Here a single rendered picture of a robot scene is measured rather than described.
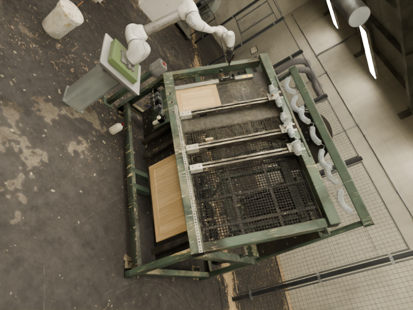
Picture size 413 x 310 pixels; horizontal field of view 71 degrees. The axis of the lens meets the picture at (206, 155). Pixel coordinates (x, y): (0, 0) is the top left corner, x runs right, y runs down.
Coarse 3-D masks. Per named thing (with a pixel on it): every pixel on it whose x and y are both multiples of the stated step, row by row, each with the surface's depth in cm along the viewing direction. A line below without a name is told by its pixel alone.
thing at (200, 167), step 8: (288, 144) 291; (264, 152) 291; (272, 152) 292; (280, 152) 291; (288, 152) 290; (224, 160) 288; (232, 160) 290; (240, 160) 288; (248, 160) 288; (256, 160) 292; (192, 168) 285; (200, 168) 285; (208, 168) 287; (216, 168) 290
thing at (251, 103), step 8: (272, 96) 323; (232, 104) 325; (240, 104) 324; (248, 104) 324; (256, 104) 326; (264, 104) 329; (184, 112) 321; (192, 112) 323; (200, 112) 321; (208, 112) 322; (216, 112) 325; (224, 112) 328
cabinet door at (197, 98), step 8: (192, 88) 346; (200, 88) 346; (208, 88) 345; (216, 88) 345; (176, 96) 341; (184, 96) 341; (192, 96) 340; (200, 96) 340; (208, 96) 339; (216, 96) 338; (184, 104) 335; (192, 104) 334; (200, 104) 334; (208, 104) 333; (216, 104) 332
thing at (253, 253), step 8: (296, 176) 311; (280, 184) 319; (264, 192) 329; (280, 192) 328; (240, 200) 337; (248, 200) 337; (280, 200) 324; (288, 200) 320; (240, 208) 331; (248, 208) 342; (280, 208) 312; (256, 216) 321; (312, 216) 289; (288, 224) 310; (312, 232) 295; (320, 232) 288; (328, 232) 278; (272, 240) 313; (280, 240) 309; (288, 240) 304; (296, 240) 300; (304, 240) 296; (248, 248) 309; (256, 248) 318; (264, 248) 315; (272, 248) 310; (280, 248) 306; (248, 256) 306; (256, 256) 312
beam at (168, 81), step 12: (168, 72) 357; (168, 84) 347; (168, 96) 337; (168, 108) 328; (180, 120) 319; (180, 144) 303; (180, 156) 295; (180, 168) 288; (180, 180) 281; (192, 192) 275; (192, 216) 263; (192, 228) 257; (192, 240) 251; (192, 252) 246; (204, 252) 249
